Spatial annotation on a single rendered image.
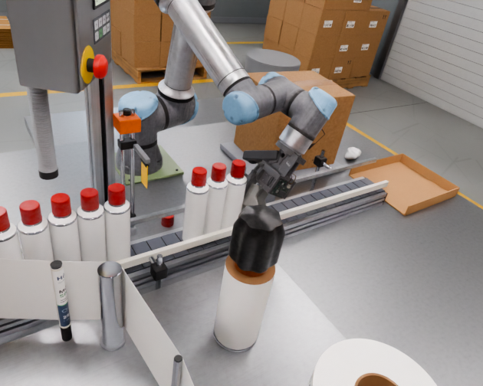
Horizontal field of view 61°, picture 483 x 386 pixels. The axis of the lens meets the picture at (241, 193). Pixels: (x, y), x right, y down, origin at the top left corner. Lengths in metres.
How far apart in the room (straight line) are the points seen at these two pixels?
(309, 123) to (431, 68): 4.64
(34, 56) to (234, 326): 0.55
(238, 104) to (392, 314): 0.62
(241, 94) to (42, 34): 0.41
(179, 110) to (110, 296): 0.76
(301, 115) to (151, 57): 3.48
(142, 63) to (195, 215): 3.50
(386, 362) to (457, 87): 4.83
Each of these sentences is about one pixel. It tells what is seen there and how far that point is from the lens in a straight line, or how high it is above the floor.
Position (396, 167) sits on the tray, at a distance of 1.72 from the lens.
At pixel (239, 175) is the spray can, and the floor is 1.06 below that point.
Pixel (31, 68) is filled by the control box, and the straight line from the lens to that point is 0.74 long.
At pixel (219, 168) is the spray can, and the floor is 1.08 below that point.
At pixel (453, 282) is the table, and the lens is 1.27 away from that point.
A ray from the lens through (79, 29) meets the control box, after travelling 0.69.
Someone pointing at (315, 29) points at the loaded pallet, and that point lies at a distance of 4.54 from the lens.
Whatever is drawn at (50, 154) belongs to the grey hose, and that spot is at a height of 1.13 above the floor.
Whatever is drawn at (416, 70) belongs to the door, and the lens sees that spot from 5.68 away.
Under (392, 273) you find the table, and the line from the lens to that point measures 1.19.
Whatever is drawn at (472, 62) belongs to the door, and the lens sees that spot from 5.33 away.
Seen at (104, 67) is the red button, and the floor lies 1.33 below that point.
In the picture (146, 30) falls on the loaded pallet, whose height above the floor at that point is 0.50.
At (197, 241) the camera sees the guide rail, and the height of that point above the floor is 0.91.
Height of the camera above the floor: 1.56
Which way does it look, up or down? 34 degrees down
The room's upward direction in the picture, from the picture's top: 10 degrees clockwise
